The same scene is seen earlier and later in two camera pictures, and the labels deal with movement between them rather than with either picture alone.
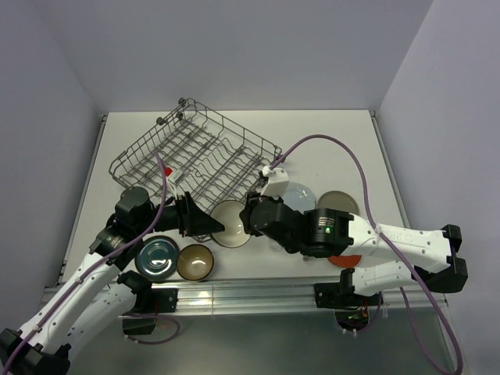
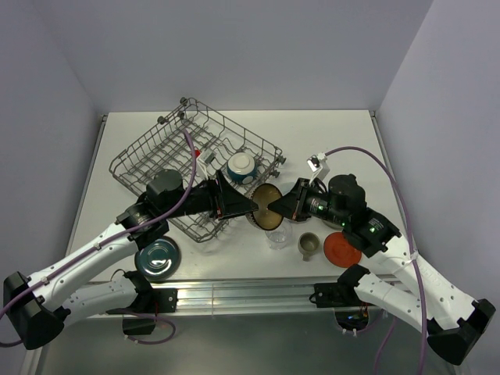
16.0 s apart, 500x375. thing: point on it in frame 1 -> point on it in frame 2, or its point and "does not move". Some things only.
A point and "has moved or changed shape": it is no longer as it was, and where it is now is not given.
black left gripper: (191, 219) -> (225, 201)
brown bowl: (194, 262) has moved or changed shape
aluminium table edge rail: (266, 296) does not move
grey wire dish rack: (204, 158) does not move
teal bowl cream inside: (227, 214) -> (241, 167)
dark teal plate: (156, 258) does not move
